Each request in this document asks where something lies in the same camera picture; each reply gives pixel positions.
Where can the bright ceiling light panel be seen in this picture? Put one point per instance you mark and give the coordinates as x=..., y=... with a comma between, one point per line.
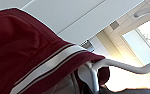
x=141, y=43

